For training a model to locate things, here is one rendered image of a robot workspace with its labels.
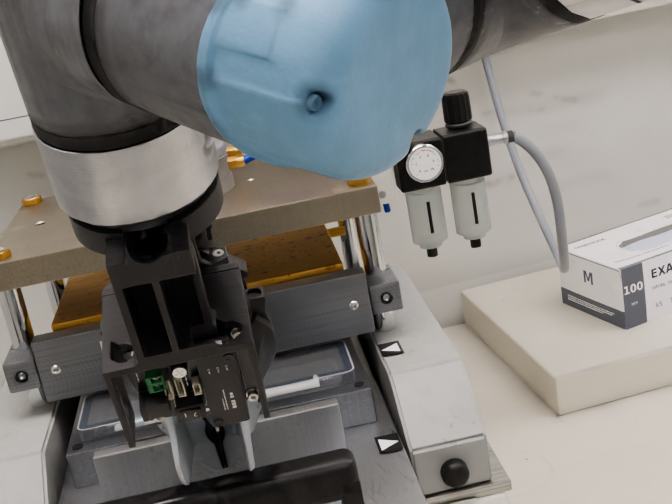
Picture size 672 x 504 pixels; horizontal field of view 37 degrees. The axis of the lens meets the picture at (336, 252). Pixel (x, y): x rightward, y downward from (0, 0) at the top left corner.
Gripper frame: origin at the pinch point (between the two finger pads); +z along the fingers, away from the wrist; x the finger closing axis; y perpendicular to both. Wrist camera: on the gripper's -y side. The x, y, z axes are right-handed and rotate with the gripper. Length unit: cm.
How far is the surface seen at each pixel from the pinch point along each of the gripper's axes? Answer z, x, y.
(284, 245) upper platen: 1.2, 6.6, -19.3
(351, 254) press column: 8.4, 12.2, -25.6
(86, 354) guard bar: 0.1, -8.2, -10.5
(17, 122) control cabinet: -4.3, -13.1, -36.5
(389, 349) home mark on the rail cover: 3.3, 12.0, -7.9
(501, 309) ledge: 40, 32, -49
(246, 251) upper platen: 1.4, 3.7, -19.8
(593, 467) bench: 33.4, 31.5, -17.3
